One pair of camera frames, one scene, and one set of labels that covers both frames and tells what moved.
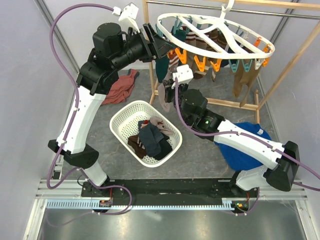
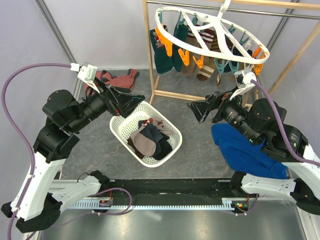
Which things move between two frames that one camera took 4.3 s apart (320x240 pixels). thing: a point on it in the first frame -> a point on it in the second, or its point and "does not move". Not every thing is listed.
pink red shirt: x=119 y=88 does not move
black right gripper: x=169 y=89 -> x=199 y=108
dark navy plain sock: x=165 y=147 does not move
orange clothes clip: x=257 y=42 -> x=256 y=52
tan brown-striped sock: x=217 y=36 -> x=205 y=72
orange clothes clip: x=266 y=60 -> x=257 y=68
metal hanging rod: x=236 y=10 does not move
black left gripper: x=157 y=42 -> x=119 y=103
